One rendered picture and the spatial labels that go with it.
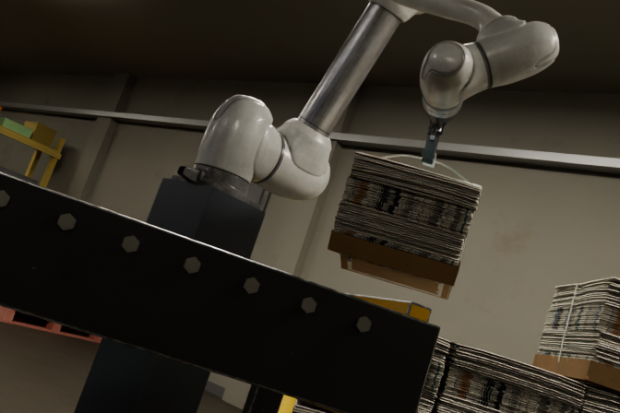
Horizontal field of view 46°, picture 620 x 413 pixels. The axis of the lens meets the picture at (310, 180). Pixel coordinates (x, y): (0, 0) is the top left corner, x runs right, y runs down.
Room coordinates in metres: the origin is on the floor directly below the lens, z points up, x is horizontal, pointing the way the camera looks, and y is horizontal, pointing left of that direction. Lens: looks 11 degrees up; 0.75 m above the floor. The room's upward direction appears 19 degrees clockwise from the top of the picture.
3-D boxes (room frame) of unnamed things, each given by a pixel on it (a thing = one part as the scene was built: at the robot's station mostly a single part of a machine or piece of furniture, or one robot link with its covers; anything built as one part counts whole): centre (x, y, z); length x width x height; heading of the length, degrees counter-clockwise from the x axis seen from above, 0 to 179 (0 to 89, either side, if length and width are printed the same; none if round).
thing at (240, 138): (1.88, 0.21, 1.17); 0.18 x 0.16 x 0.22; 130
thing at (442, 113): (1.52, -0.22, 1.32); 0.09 x 0.06 x 0.09; 78
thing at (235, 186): (1.86, 0.24, 1.03); 0.22 x 0.18 x 0.06; 138
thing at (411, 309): (1.07, -0.13, 0.81); 0.43 x 0.03 x 0.02; 13
